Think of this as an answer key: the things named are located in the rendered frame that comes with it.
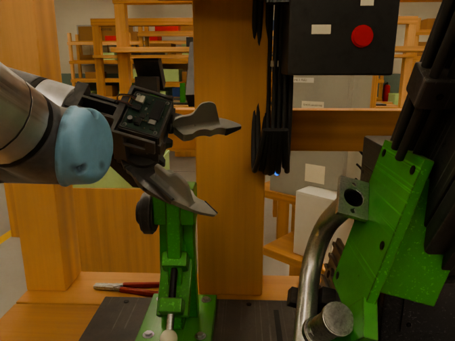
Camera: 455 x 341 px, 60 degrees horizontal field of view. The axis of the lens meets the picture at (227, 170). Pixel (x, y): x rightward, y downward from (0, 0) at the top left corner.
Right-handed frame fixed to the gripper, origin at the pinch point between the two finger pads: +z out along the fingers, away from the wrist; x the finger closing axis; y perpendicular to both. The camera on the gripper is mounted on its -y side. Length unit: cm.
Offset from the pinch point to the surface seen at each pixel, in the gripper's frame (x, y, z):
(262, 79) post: 27.5, -10.7, 1.9
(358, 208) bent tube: -1.2, 2.0, 17.0
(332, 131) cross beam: 29.4, -21.8, 20.0
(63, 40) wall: 665, -734, -484
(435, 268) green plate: -7.6, 4.9, 25.1
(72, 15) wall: 713, -687, -472
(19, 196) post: 1, -36, -40
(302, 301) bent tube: -10.7, -11.1, 15.5
